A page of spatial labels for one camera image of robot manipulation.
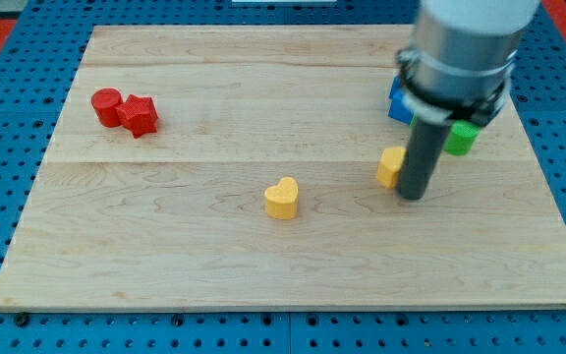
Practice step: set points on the yellow heart block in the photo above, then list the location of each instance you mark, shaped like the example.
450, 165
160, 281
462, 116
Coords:
281, 200

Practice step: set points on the red cylinder block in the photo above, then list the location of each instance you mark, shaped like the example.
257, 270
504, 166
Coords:
104, 103

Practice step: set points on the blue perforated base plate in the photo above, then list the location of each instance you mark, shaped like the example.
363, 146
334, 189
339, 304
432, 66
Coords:
38, 63

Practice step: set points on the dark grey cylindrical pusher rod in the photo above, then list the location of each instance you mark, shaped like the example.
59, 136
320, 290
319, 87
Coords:
423, 150

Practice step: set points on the red star block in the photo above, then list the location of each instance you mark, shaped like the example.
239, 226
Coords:
138, 115

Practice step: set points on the yellow hexagon block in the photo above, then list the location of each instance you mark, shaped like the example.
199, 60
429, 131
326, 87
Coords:
389, 166

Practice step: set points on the green cylinder block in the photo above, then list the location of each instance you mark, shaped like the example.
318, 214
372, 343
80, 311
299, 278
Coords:
461, 138

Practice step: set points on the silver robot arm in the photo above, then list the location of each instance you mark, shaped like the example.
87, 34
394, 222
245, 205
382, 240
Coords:
456, 67

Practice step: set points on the wooden board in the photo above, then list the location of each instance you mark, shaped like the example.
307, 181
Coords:
174, 221

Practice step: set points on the blue block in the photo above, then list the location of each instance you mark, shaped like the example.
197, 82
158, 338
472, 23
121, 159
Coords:
396, 108

